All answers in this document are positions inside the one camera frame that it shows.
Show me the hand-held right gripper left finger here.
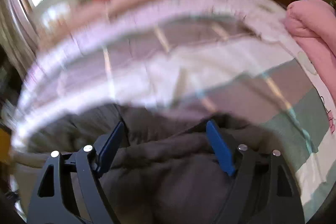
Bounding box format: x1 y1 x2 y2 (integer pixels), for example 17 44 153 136
26 120 125 224

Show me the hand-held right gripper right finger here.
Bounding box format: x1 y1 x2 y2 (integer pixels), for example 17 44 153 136
206 120 306 224

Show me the dark olive hooded puffer jacket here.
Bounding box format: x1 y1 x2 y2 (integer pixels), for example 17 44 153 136
16 105 265 224

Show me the pastel checked cartoon bed cover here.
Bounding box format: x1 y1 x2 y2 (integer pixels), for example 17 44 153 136
10 0 336 222

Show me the yellow wooden cabinet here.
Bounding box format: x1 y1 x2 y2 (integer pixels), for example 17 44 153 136
0 127 12 161

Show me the pink folded blanket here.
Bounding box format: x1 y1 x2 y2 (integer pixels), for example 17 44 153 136
286 0 336 102

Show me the beige floral lace curtain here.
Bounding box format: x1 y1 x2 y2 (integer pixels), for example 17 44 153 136
0 0 37 75

